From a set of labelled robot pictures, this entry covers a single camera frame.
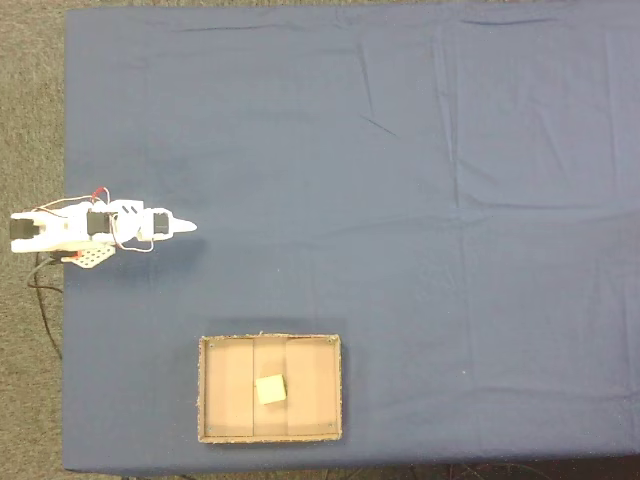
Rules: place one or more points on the yellow block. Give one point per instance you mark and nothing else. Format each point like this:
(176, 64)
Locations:
(270, 389)

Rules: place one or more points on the shallow cardboard box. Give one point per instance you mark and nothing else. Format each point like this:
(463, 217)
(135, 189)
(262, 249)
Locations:
(225, 390)

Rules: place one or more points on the blue tablecloth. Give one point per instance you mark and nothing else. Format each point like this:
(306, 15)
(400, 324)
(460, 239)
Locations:
(400, 175)

